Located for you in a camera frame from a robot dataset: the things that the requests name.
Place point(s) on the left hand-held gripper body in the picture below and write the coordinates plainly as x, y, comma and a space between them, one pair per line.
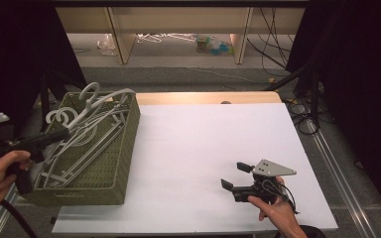
26, 143

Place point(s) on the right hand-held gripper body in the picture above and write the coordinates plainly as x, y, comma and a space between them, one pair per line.
271, 168

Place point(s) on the grey plastic clothes hanger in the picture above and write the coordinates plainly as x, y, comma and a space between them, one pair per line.
50, 115
71, 110
122, 91

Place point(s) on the green woven basket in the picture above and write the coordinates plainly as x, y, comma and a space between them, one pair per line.
112, 172

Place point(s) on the person's right hand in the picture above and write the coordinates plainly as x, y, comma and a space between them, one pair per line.
278, 211

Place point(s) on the white table sheet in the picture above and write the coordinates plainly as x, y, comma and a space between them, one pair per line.
195, 148

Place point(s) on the black metal stand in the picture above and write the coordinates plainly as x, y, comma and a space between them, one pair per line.
314, 99

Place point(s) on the wooden table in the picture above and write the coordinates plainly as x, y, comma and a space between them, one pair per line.
195, 98

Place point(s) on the black curtain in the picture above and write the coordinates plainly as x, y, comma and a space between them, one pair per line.
13, 49
360, 66

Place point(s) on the clear plastic bag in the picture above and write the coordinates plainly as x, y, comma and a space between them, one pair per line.
107, 44

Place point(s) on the colourful toy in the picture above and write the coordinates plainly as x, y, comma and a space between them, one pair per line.
216, 48

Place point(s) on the aluminium floor rail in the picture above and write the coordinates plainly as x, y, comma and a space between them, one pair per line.
337, 172
8, 205

